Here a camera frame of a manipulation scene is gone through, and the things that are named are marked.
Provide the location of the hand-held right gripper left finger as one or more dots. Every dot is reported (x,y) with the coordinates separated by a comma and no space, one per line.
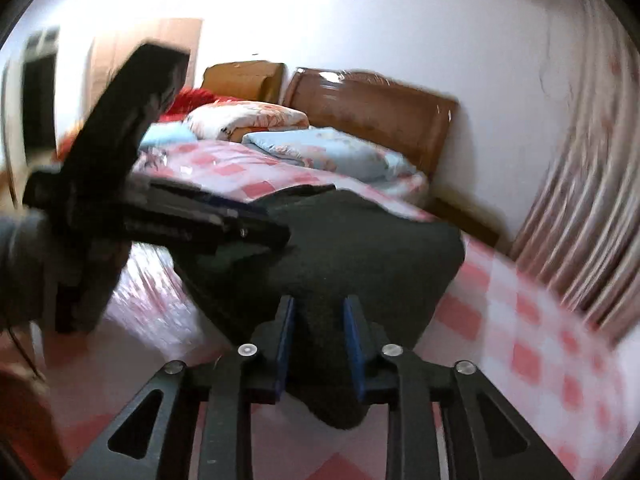
(286,350)

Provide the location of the pink floral pillow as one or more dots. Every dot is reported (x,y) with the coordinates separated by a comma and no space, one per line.
(240,117)

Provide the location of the pink checked bed sheet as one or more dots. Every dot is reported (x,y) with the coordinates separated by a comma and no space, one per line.
(525,320)

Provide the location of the blue pink floral quilt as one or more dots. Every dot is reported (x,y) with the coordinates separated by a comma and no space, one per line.
(405,180)

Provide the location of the dark rectangular panel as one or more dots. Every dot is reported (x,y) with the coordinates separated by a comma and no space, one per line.
(39,105)

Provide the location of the light blue blanket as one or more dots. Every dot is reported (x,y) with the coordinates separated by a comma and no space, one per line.
(165,135)

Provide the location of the large wooden headboard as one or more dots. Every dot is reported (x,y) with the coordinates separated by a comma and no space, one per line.
(380,115)

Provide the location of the light wooden wardrobe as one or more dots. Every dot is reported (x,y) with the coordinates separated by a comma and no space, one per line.
(175,35)

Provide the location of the dark green patterned sweater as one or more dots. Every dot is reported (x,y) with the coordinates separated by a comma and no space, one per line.
(360,250)

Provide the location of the red cloth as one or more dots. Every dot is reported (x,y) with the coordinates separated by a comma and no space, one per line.
(192,100)

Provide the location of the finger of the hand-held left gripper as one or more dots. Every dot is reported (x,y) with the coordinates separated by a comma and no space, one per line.
(225,237)
(190,202)

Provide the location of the brown wooden furniture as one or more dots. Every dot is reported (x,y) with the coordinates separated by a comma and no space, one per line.
(25,420)

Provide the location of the small wooden headboard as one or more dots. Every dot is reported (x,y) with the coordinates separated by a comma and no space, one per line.
(240,82)

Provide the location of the pink floral curtain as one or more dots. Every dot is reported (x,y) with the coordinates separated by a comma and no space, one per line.
(590,210)

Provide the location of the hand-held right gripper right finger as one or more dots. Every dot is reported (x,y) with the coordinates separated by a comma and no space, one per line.
(354,350)

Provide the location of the blue floral pillow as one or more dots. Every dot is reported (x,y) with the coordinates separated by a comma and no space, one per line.
(325,147)

